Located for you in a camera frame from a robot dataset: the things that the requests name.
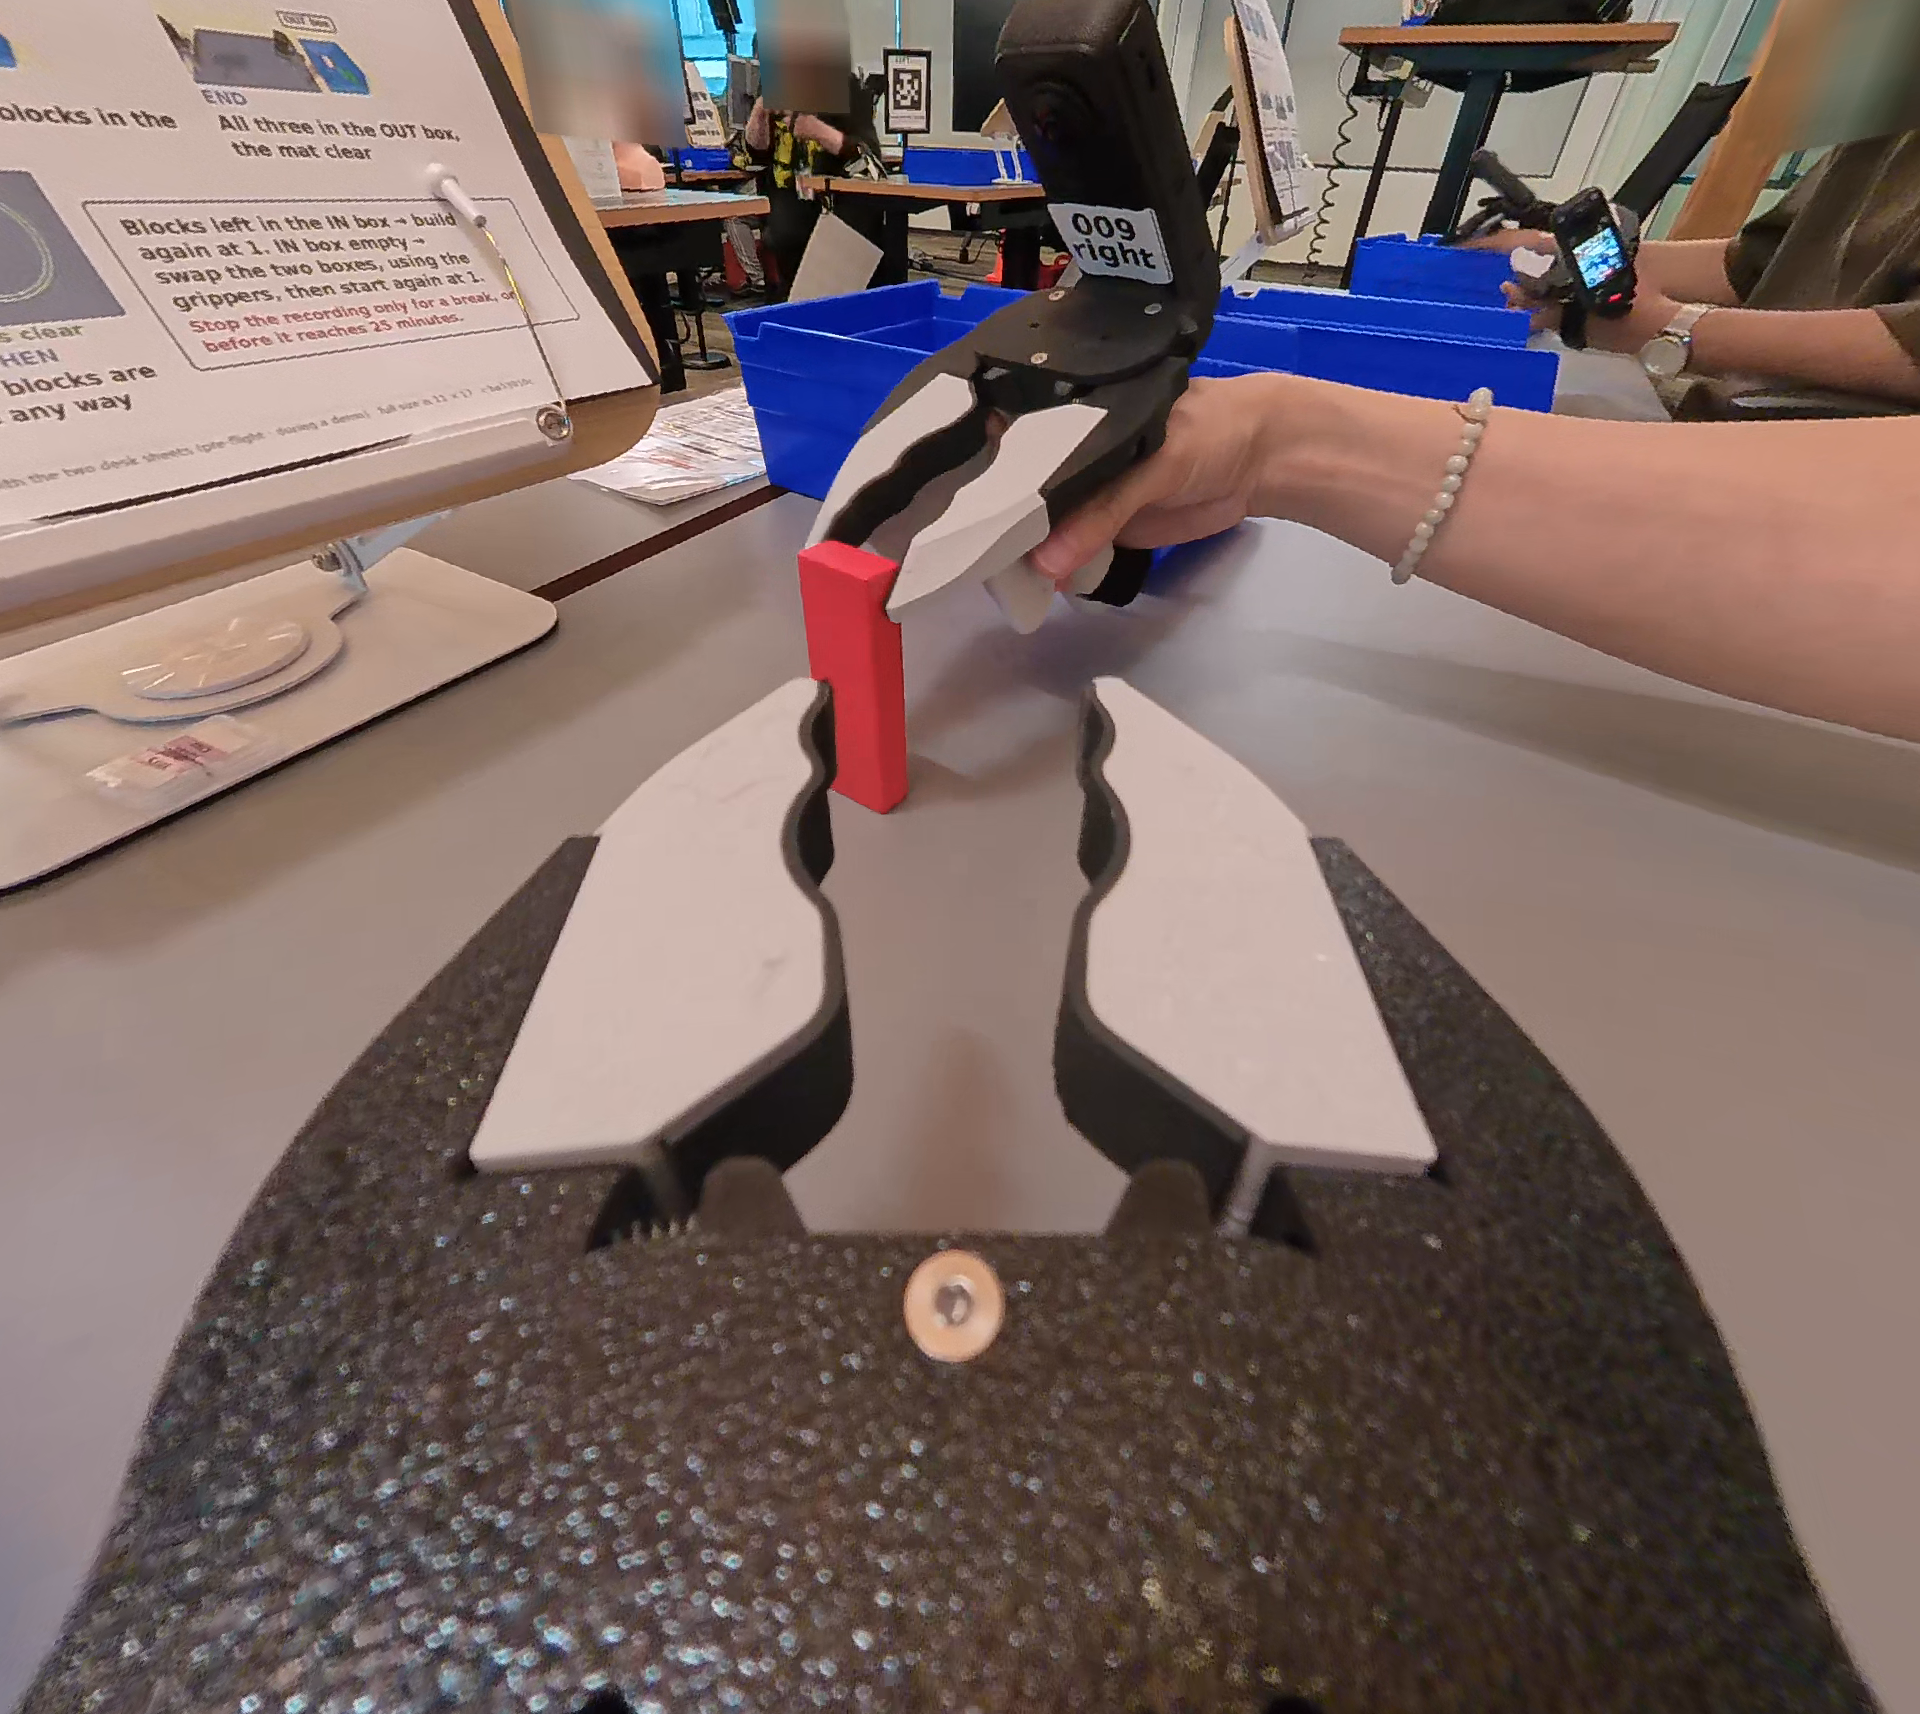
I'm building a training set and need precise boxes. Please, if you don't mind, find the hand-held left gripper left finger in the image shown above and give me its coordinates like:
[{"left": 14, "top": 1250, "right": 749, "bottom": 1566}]
[{"left": 468, "top": 676, "right": 860, "bottom": 1227}]

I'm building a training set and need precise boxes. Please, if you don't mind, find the black wall screen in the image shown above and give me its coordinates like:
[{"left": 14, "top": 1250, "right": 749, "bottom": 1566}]
[{"left": 952, "top": 0, "right": 1023, "bottom": 138}]

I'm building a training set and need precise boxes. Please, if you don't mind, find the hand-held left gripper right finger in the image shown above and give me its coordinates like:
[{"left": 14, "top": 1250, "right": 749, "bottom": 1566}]
[{"left": 1054, "top": 676, "right": 1442, "bottom": 1239}]

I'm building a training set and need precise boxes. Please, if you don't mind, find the another person's forearm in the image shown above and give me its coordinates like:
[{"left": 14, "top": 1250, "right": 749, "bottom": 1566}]
[{"left": 1613, "top": 295, "right": 1920, "bottom": 404}]

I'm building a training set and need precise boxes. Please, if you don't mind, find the person's right forearm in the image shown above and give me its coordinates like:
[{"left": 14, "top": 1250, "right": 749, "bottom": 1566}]
[{"left": 1351, "top": 369, "right": 1920, "bottom": 744}]

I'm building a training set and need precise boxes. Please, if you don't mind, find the blue storage bin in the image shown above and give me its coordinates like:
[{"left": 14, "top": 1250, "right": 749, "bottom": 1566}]
[
  {"left": 724, "top": 275, "right": 1053, "bottom": 502},
  {"left": 1155, "top": 285, "right": 1563, "bottom": 575},
  {"left": 1351, "top": 231, "right": 1520, "bottom": 305}
]

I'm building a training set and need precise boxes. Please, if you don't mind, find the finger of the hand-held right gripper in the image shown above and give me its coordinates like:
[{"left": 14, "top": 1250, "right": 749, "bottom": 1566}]
[
  {"left": 876, "top": 393, "right": 1113, "bottom": 617},
  {"left": 802, "top": 369, "right": 1001, "bottom": 553}
]

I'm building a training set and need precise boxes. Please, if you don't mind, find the laminated paper sheet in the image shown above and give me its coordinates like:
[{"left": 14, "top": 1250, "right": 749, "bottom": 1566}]
[{"left": 566, "top": 386, "right": 774, "bottom": 504}]

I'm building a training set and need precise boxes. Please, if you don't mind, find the white bead bracelet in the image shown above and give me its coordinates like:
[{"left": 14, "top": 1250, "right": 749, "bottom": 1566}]
[{"left": 1387, "top": 386, "right": 1498, "bottom": 586}]

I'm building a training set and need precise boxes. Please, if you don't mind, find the red rectangular wooden block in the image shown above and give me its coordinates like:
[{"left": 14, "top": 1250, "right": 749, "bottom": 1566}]
[{"left": 798, "top": 543, "right": 911, "bottom": 815}]

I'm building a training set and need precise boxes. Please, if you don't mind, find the printed instruction sheet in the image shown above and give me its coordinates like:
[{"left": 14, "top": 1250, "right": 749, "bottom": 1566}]
[{"left": 0, "top": 0, "right": 642, "bottom": 532}]

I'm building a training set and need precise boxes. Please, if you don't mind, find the grey panel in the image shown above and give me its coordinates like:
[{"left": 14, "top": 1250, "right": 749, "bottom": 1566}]
[{"left": 787, "top": 209, "right": 885, "bottom": 305}]

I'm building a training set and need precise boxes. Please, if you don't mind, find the black office chair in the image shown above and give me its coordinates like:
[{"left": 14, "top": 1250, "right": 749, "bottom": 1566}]
[{"left": 1613, "top": 76, "right": 1754, "bottom": 231}]

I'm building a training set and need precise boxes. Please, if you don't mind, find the person's right hand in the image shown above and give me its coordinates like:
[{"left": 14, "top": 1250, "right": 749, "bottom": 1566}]
[{"left": 1027, "top": 367, "right": 1360, "bottom": 596}]

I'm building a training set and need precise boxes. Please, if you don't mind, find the standing desk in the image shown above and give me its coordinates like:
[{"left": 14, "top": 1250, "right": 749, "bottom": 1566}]
[{"left": 1339, "top": 18, "right": 1681, "bottom": 245}]

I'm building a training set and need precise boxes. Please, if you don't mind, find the wooden background table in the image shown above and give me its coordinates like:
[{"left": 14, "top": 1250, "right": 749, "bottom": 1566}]
[{"left": 596, "top": 185, "right": 771, "bottom": 395}]

